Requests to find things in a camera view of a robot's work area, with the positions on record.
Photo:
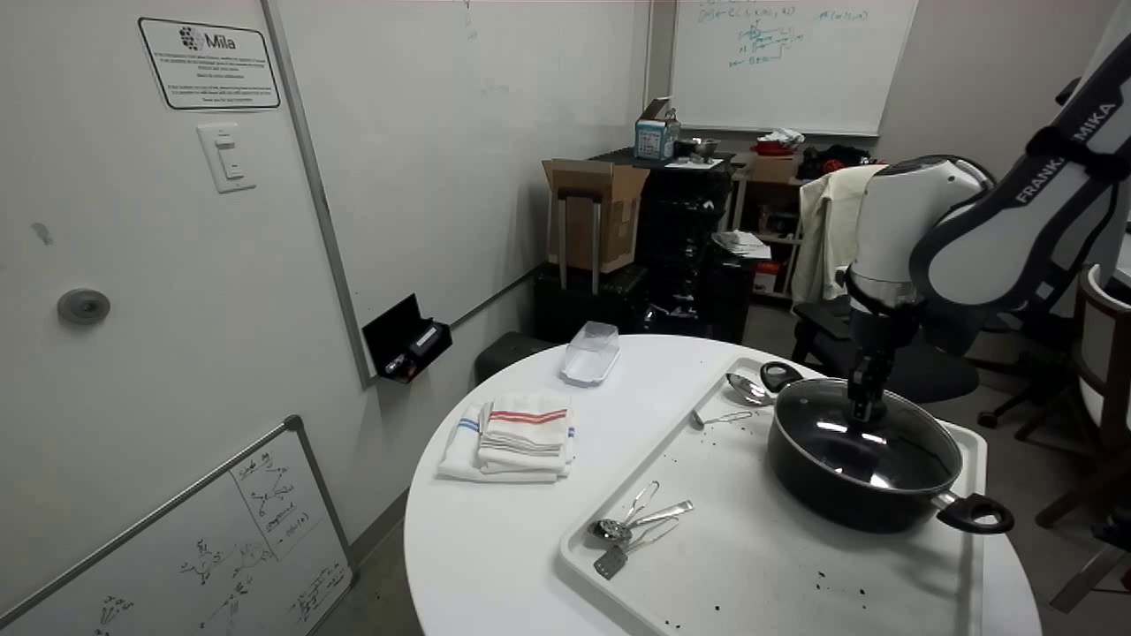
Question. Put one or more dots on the white light switch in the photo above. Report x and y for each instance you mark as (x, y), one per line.
(228, 161)

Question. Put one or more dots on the black wall marker holder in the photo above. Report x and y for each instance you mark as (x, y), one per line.
(408, 341)

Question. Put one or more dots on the blue tissue box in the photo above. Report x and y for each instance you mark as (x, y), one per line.
(655, 136)

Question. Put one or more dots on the round grey wall knob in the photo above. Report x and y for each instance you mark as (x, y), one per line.
(84, 304)

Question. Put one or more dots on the large metal serving spoon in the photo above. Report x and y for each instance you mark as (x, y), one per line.
(744, 387)

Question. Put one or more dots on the brown cardboard box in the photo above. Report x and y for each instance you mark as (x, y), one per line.
(601, 198)

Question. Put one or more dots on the small framed whiteboard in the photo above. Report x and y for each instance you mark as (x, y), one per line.
(234, 543)

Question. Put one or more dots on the black shelf unit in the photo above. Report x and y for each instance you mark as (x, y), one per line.
(696, 235)

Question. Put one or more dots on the white wall sign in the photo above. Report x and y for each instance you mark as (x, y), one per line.
(213, 66)

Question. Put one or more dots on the folded white cloth red stripe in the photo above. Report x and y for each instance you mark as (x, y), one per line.
(519, 443)

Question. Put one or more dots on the white hanging jacket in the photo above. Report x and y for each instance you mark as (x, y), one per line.
(826, 235)

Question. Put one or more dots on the whiteboard with green writing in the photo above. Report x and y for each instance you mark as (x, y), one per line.
(790, 66)

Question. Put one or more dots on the white plastic tray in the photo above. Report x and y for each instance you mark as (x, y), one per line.
(731, 554)

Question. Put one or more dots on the glass lid with black knob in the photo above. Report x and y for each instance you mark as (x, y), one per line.
(826, 447)

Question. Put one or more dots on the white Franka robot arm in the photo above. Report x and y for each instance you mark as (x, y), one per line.
(931, 224)

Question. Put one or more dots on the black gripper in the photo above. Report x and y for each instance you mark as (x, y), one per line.
(886, 314)

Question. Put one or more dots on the large wall whiteboard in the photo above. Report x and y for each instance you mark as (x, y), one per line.
(472, 143)

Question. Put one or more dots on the low black case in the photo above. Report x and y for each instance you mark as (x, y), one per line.
(587, 309)

